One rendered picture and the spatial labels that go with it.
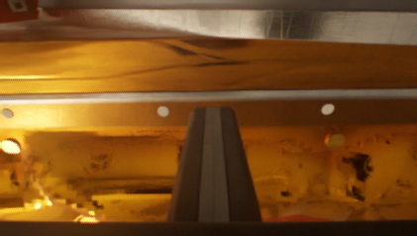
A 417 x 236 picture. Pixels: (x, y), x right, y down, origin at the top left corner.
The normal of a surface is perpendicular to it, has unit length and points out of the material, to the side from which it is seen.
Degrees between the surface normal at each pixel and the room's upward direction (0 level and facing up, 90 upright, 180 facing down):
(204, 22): 90
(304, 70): 90
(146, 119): 91
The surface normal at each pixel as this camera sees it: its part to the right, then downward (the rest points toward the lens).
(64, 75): -0.01, 0.51
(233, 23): -0.35, 0.49
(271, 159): -0.02, -0.06
